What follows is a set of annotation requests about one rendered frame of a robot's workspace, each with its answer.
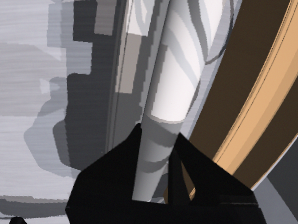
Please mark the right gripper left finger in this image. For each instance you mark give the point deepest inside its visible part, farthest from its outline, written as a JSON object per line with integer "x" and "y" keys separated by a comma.
{"x": 115, "y": 172}

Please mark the white tube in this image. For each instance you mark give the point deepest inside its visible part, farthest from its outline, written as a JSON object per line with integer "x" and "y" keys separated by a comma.
{"x": 187, "y": 36}

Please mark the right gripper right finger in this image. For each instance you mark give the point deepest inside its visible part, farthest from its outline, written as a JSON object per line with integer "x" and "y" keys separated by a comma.
{"x": 214, "y": 186}

